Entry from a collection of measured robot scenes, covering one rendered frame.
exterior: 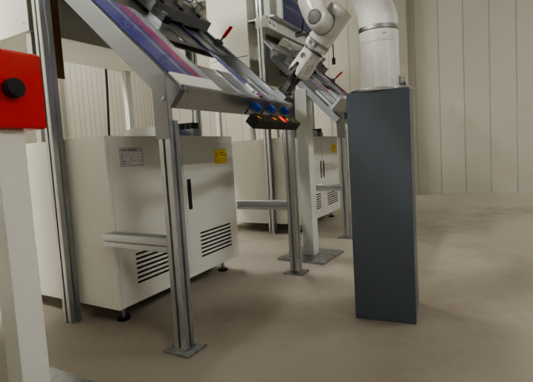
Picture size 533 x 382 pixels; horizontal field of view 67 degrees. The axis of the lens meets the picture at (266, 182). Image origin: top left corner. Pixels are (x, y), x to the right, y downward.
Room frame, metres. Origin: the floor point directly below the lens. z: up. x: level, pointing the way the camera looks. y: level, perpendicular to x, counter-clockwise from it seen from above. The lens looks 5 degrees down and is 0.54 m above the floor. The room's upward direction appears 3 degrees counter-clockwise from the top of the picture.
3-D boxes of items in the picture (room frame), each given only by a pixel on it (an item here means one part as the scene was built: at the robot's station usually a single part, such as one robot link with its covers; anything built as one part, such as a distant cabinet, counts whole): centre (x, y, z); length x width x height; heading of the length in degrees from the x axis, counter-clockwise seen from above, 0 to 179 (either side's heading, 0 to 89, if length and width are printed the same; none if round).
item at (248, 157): (2.90, -0.28, 0.65); 1.01 x 0.73 x 1.29; 60
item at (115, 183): (1.71, 0.60, 0.31); 0.70 x 0.65 x 0.62; 150
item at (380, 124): (1.27, -0.37, 0.35); 0.18 x 0.18 x 0.70; 67
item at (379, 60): (1.27, -0.37, 0.79); 0.19 x 0.19 x 0.18
